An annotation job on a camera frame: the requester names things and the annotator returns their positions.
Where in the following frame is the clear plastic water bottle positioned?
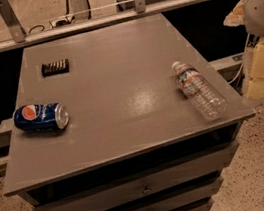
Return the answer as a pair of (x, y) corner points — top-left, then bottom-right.
(172, 61), (228, 120)

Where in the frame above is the grey drawer cabinet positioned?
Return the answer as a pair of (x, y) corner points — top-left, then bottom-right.
(4, 14), (253, 211)

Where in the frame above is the white power strip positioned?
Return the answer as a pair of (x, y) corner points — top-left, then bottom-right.
(49, 16), (74, 28)

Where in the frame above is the small black ridged block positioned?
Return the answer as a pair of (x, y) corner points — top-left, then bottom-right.
(41, 59), (69, 77)

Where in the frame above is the blue Pepsi can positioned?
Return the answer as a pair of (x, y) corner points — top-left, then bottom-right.
(13, 103), (69, 132)

